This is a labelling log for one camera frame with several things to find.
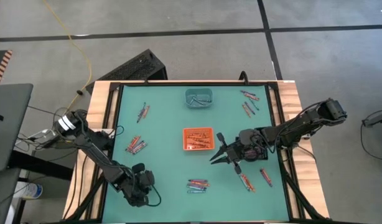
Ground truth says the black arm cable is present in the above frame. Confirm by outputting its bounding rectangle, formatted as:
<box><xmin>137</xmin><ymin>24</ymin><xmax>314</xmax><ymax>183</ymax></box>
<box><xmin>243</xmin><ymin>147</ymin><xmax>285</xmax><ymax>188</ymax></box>
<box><xmin>259</xmin><ymin>101</ymin><xmax>328</xmax><ymax>156</ymax></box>
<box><xmin>146</xmin><ymin>185</ymin><xmax>163</xmax><ymax>208</ymax></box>

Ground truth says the white blue bottle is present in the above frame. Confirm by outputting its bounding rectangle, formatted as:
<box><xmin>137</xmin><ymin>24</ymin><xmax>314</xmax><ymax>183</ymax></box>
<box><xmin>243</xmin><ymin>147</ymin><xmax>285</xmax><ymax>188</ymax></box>
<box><xmin>13</xmin><ymin>182</ymin><xmax>44</xmax><ymax>200</ymax></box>

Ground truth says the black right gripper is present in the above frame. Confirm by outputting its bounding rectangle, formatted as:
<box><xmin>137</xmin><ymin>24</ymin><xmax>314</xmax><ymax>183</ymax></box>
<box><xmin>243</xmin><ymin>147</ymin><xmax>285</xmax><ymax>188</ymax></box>
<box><xmin>209</xmin><ymin>133</ymin><xmax>269</xmax><ymax>175</ymax></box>

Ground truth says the black perforated computer case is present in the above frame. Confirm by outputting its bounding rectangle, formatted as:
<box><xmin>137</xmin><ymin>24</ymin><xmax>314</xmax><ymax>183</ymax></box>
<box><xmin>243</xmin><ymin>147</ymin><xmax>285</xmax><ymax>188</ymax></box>
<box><xmin>85</xmin><ymin>49</ymin><xmax>169</xmax><ymax>95</ymax></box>

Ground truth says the teal plastic bin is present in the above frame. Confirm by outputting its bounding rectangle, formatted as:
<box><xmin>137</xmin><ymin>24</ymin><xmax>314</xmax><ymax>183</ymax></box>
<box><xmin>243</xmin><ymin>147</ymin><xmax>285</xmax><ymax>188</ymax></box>
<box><xmin>184</xmin><ymin>88</ymin><xmax>214</xmax><ymax>110</ymax></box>

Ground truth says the black floor cable loop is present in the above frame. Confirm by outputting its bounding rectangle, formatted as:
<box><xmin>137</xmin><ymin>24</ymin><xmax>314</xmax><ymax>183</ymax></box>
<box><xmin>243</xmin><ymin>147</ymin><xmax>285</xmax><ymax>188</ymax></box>
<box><xmin>360</xmin><ymin>108</ymin><xmax>382</xmax><ymax>161</ymax></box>

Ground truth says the yellow cable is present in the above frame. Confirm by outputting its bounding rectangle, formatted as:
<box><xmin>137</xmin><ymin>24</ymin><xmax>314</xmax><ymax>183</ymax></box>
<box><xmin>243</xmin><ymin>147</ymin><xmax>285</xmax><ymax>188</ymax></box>
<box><xmin>41</xmin><ymin>0</ymin><xmax>93</xmax><ymax>116</ymax></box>

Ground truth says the grey stand base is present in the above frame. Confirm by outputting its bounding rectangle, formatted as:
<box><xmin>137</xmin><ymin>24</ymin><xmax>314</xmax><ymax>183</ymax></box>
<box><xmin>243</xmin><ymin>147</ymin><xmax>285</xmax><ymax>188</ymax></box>
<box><xmin>361</xmin><ymin>110</ymin><xmax>382</xmax><ymax>128</ymax></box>

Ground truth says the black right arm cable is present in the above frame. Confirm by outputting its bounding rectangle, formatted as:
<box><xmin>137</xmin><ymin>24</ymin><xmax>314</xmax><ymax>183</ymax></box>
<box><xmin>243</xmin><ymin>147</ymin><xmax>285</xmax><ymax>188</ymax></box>
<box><xmin>259</xmin><ymin>101</ymin><xmax>328</xmax><ymax>156</ymax></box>

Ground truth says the green table mat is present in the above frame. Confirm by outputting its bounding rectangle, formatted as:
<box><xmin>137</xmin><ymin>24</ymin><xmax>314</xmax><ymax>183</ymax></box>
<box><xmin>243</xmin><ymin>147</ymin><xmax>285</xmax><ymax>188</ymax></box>
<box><xmin>102</xmin><ymin>84</ymin><xmax>291</xmax><ymax>223</ymax></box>

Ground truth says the black power strip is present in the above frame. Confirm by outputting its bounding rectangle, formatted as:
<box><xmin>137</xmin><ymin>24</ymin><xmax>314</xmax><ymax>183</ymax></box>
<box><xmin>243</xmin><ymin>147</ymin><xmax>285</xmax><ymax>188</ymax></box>
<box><xmin>38</xmin><ymin>132</ymin><xmax>67</xmax><ymax>149</ymax></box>

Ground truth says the black metal table frame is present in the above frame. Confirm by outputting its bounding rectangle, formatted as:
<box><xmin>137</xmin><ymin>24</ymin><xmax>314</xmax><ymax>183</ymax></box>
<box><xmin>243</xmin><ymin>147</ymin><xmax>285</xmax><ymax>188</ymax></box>
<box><xmin>62</xmin><ymin>80</ymin><xmax>328</xmax><ymax>224</ymax></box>

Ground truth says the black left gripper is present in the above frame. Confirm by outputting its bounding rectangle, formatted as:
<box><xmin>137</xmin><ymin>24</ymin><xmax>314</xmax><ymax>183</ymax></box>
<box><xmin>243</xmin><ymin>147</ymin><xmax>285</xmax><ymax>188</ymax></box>
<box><xmin>124</xmin><ymin>162</ymin><xmax>156</xmax><ymax>208</ymax></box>

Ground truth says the orange plastic basket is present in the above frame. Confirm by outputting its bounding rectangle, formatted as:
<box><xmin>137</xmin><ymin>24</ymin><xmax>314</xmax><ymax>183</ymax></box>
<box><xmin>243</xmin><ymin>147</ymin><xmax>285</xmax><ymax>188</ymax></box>
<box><xmin>182</xmin><ymin>126</ymin><xmax>216</xmax><ymax>152</ymax></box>

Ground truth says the black desk base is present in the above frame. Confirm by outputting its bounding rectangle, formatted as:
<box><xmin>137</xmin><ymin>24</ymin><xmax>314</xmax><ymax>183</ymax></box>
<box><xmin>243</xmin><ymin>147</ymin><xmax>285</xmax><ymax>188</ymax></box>
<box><xmin>7</xmin><ymin>151</ymin><xmax>73</xmax><ymax>181</ymax></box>

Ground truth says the grey desk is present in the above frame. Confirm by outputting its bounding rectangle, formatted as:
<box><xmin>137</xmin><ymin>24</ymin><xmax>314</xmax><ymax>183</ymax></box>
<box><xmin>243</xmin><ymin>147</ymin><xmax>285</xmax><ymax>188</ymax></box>
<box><xmin>0</xmin><ymin>167</ymin><xmax>22</xmax><ymax>224</ymax></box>
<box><xmin>0</xmin><ymin>83</ymin><xmax>34</xmax><ymax>174</ymax></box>

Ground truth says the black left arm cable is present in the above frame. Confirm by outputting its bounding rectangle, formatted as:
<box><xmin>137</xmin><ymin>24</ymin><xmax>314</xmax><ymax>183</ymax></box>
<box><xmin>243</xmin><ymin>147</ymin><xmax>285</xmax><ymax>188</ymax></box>
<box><xmin>146</xmin><ymin>185</ymin><xmax>163</xmax><ymax>208</ymax></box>

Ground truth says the white cable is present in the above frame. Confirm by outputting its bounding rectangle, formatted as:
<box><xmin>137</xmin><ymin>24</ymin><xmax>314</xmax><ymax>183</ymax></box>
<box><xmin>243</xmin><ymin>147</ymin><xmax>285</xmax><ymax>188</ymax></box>
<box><xmin>26</xmin><ymin>128</ymin><xmax>52</xmax><ymax>141</ymax></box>

